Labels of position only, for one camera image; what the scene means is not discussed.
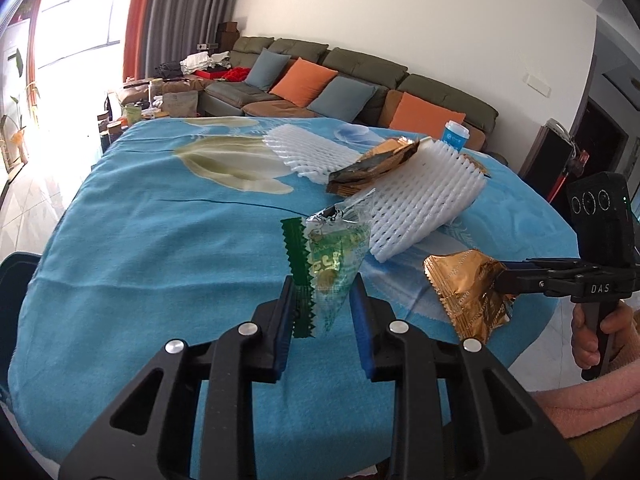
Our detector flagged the cluttered coffee table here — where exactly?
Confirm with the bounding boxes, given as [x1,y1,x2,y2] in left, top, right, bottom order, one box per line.
[96,77,207,138]

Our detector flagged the black upright appliance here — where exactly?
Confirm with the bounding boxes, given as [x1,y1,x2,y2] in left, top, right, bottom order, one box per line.
[522,117,577,202]

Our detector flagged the person's yellow clothing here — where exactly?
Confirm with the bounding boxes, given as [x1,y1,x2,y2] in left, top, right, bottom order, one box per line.
[567,417,640,480]

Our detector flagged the large white foam net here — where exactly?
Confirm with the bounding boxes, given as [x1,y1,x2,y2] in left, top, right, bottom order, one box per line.
[367,137,489,265]

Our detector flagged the grey-blue cushion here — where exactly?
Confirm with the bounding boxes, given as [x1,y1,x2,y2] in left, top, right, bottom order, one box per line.
[245,48,293,92]
[306,76,379,122]

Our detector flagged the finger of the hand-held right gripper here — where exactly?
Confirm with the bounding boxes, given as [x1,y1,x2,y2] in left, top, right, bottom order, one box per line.
[492,257,592,306]

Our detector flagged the small white foam net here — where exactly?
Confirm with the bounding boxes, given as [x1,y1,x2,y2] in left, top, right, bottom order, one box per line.
[262,124,364,186]

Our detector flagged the person's right forearm pink sleeve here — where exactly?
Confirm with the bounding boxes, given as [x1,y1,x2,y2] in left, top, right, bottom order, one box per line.
[530,355,640,442]

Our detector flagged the orange cushion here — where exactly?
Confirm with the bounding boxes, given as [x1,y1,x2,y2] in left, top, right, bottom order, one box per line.
[269,57,339,108]
[388,92,468,137]

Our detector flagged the grey curtain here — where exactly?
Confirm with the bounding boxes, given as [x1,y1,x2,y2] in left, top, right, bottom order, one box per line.
[142,0,247,79]

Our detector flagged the orange curtain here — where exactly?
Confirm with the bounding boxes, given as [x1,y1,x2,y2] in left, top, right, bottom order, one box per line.
[122,0,159,84]

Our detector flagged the white folded clothes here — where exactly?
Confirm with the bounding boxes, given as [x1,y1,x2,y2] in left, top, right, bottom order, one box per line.
[180,52,217,74]

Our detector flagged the stacked cardboard boxes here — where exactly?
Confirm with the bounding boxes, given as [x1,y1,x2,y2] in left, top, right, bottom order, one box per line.
[217,21,239,51]

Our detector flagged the green clear snack wrapper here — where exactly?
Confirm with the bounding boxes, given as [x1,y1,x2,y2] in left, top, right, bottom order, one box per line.
[279,189,377,339]

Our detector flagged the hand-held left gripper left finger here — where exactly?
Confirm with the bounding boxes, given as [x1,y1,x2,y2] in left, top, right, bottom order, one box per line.
[59,276,296,480]

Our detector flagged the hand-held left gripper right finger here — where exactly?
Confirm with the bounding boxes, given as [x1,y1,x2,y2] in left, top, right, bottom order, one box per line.
[350,277,586,480]

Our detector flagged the gold foil wrapper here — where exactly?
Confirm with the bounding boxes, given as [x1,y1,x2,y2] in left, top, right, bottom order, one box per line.
[424,249,517,344]

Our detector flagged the brown paper bag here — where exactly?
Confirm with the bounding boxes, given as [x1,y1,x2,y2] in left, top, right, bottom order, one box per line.
[160,91,202,119]

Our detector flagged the brown gold snack bag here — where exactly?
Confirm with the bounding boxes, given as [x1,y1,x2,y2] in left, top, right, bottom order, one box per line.
[326,136,422,197]

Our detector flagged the person's right hand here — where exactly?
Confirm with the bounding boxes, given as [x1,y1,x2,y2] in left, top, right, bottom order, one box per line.
[571,302,640,370]

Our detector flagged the white wall socket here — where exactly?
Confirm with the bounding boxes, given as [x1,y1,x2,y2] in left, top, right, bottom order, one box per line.
[522,73,552,96]

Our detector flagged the olive green sofa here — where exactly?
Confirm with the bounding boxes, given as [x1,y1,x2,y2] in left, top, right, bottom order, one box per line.
[200,35,501,154]

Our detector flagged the large-leaf potted plant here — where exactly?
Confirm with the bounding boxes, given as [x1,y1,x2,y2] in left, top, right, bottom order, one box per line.
[0,47,45,163]

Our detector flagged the blue paper cup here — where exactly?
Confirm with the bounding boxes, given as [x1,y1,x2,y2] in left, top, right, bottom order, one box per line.
[440,120,470,151]

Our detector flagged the blue leaf-print blanket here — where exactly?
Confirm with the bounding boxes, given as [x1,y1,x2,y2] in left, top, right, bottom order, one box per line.
[7,115,581,480]

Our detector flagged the large window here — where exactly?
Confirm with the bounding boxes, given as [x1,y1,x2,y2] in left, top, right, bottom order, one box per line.
[0,0,137,171]

